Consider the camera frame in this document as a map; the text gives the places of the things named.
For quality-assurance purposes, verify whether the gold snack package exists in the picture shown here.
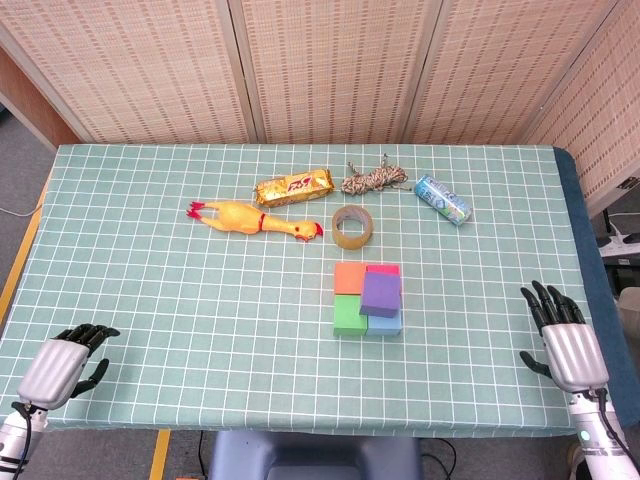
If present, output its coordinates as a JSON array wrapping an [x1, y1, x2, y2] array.
[[254, 168, 335, 209]]

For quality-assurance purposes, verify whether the yellow floor tape strip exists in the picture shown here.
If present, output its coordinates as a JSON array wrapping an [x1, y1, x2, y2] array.
[[0, 179, 51, 326], [148, 428, 172, 480]]

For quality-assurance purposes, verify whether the yellow rubber chicken toy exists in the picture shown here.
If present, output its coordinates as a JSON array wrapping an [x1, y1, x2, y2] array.
[[187, 199, 325, 244]]

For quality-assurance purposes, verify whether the black floor device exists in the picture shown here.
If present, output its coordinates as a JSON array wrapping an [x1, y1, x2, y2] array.
[[602, 257, 640, 301]]

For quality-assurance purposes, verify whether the clear packing tape roll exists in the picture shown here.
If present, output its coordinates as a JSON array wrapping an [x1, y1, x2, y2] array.
[[332, 204, 375, 250]]

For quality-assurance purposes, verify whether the light blue drink can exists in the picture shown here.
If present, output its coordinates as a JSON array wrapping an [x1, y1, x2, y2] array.
[[413, 173, 474, 227]]

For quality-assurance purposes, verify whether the braided rope bundle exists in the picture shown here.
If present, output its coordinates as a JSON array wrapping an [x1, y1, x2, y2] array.
[[340, 153, 411, 195]]

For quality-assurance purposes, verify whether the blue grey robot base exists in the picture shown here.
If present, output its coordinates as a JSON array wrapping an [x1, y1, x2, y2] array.
[[207, 429, 424, 480]]

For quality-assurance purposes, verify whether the purple foam block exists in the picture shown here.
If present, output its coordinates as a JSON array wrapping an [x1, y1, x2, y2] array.
[[358, 271, 404, 319]]

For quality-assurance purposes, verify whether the brown wooden cabinet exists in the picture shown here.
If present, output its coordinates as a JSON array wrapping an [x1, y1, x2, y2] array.
[[0, 47, 81, 151]]

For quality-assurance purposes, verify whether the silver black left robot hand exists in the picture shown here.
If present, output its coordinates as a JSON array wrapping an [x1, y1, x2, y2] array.
[[17, 323, 121, 411]]

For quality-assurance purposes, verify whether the woven folding screen panel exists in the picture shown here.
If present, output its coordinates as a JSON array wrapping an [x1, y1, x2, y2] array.
[[522, 0, 640, 219], [0, 0, 259, 146], [227, 0, 444, 146], [402, 0, 626, 146]]

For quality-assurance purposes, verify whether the green foam block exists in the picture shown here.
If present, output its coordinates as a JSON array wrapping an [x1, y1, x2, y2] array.
[[333, 294, 370, 338]]

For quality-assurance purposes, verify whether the light blue foam block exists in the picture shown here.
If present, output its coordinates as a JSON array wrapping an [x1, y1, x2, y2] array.
[[366, 309, 404, 337]]

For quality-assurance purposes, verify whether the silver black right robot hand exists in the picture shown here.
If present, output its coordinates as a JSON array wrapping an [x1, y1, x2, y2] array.
[[518, 279, 611, 394]]

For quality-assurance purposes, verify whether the orange foam block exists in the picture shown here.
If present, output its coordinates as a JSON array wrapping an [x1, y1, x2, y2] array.
[[333, 261, 369, 297]]

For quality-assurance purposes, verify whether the green checked tablecloth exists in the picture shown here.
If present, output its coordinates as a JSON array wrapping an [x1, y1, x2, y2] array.
[[0, 143, 619, 441]]

